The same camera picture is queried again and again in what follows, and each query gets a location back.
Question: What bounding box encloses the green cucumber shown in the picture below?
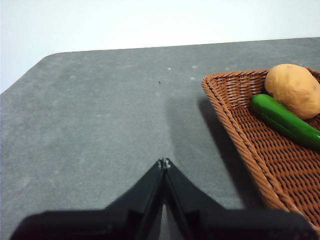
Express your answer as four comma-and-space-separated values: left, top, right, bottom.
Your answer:
250, 93, 320, 151

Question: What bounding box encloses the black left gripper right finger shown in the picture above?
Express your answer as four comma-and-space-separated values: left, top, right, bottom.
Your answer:
164, 157, 320, 240

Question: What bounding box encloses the brown woven wicker basket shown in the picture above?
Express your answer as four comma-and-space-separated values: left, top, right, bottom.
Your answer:
201, 67, 320, 230

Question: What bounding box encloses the tan potato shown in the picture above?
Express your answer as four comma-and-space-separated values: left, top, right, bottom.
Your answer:
264, 63, 320, 120

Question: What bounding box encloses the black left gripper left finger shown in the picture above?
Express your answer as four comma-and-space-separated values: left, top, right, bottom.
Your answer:
9, 157, 165, 240

